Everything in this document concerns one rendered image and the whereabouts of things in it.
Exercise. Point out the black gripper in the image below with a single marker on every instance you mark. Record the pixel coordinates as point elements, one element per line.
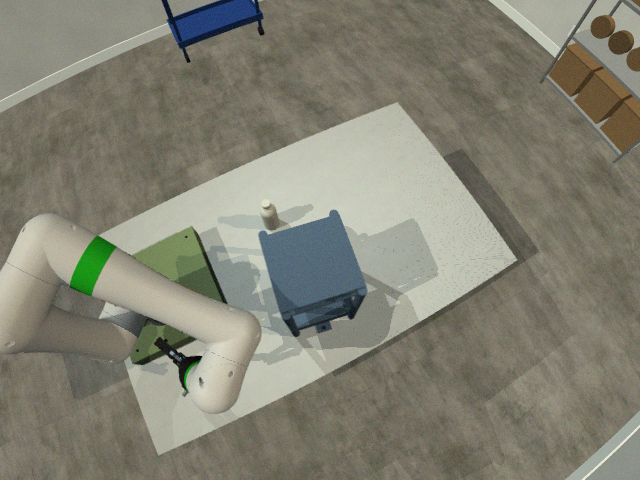
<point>170,352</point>

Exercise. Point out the white plastic bottle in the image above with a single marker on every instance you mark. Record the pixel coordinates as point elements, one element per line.
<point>269,215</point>

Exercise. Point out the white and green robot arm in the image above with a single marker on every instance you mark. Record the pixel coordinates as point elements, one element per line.
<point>52,250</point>

